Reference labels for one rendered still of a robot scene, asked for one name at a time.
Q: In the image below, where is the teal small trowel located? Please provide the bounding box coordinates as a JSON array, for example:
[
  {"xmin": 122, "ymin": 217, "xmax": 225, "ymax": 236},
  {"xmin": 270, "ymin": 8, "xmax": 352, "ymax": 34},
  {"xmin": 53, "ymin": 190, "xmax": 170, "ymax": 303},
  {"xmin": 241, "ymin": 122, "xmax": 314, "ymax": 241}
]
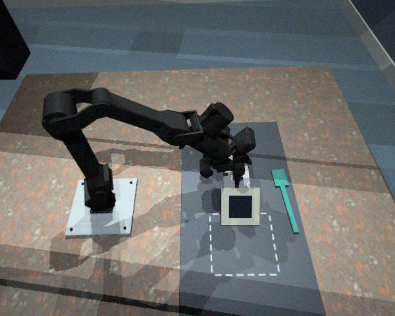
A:
[{"xmin": 271, "ymin": 169, "xmax": 298, "ymax": 233}]

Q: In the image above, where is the beige square tile with cream border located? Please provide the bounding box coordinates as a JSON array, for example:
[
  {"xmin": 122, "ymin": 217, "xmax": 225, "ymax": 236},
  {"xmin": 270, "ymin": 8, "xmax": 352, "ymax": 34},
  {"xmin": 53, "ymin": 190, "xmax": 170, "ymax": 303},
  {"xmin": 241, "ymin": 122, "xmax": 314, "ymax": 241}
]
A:
[{"xmin": 221, "ymin": 188, "xmax": 260, "ymax": 225}]

